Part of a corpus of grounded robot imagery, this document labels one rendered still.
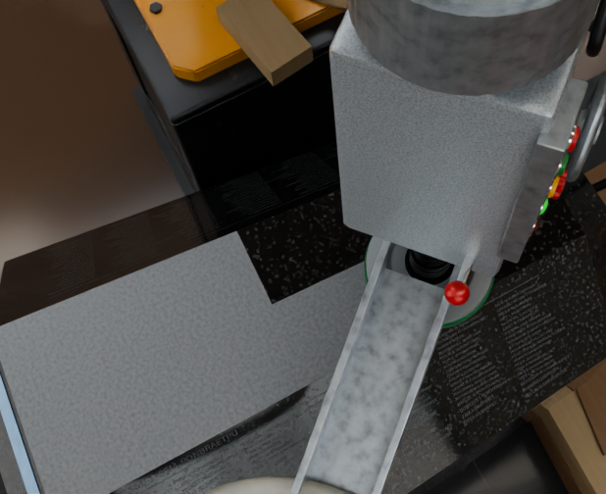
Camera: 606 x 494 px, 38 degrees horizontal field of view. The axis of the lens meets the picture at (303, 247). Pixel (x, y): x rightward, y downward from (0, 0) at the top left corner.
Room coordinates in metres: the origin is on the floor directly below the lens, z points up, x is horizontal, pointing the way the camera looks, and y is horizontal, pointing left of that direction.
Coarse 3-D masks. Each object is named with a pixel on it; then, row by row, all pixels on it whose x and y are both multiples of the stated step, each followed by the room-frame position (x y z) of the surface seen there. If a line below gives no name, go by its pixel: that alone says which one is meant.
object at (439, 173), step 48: (336, 48) 0.47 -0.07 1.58; (336, 96) 0.47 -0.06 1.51; (384, 96) 0.44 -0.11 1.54; (432, 96) 0.41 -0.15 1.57; (480, 96) 0.39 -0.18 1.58; (528, 96) 0.38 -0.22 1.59; (384, 144) 0.44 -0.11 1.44; (432, 144) 0.41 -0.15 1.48; (480, 144) 0.38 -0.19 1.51; (528, 144) 0.36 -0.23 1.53; (384, 192) 0.44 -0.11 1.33; (432, 192) 0.40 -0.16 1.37; (480, 192) 0.37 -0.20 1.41; (432, 240) 0.40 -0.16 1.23; (480, 240) 0.37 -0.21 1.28
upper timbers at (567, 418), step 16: (560, 400) 0.33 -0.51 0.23; (576, 400) 0.33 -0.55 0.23; (544, 416) 0.31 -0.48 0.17; (560, 416) 0.30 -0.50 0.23; (576, 416) 0.29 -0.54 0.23; (560, 432) 0.26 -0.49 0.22; (576, 432) 0.26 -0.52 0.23; (592, 432) 0.25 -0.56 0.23; (560, 448) 0.24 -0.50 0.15; (576, 448) 0.22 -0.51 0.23; (592, 448) 0.21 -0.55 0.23; (576, 464) 0.19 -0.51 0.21; (592, 464) 0.18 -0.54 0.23; (592, 480) 0.15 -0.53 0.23
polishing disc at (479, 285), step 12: (372, 240) 0.55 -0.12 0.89; (372, 252) 0.53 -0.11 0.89; (396, 252) 0.52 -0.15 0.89; (372, 264) 0.51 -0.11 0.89; (396, 264) 0.50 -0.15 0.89; (480, 276) 0.45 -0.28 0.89; (492, 276) 0.45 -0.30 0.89; (444, 288) 0.44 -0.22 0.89; (480, 288) 0.43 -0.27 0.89; (468, 300) 0.41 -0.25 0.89; (480, 300) 0.41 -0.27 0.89; (456, 312) 0.40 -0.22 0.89; (468, 312) 0.39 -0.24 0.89
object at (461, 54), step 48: (384, 0) 0.42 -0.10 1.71; (432, 0) 0.39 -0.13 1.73; (480, 0) 0.38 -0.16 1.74; (528, 0) 0.37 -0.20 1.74; (576, 0) 0.38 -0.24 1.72; (384, 48) 0.42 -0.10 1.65; (432, 48) 0.38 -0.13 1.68; (480, 48) 0.37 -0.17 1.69; (528, 48) 0.37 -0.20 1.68; (576, 48) 0.39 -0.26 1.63
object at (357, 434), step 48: (384, 240) 0.47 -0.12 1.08; (384, 288) 0.42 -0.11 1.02; (432, 288) 0.40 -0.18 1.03; (384, 336) 0.35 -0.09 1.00; (432, 336) 0.32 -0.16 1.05; (336, 384) 0.29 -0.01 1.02; (384, 384) 0.28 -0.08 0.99; (336, 432) 0.23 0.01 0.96; (384, 432) 0.22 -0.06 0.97; (336, 480) 0.17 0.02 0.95; (384, 480) 0.15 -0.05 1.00
